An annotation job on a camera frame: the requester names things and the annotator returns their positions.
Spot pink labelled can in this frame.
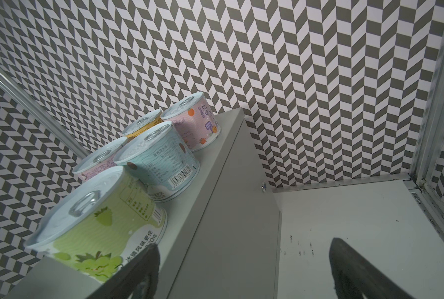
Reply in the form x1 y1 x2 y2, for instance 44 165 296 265
161 92 222 152

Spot pink can sideways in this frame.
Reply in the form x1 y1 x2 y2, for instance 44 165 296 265
73 137 129 182

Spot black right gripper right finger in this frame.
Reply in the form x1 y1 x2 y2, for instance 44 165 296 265
329 238 412 299

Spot yellow labelled can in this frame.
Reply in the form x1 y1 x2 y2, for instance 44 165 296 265
121 109 163 139

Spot green labelled front can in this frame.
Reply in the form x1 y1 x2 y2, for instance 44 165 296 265
25 166 168 284

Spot white metal cabinet counter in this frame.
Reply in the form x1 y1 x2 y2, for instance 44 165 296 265
8 109 280 299

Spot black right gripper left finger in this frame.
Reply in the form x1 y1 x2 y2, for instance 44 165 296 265
87 244 160 299

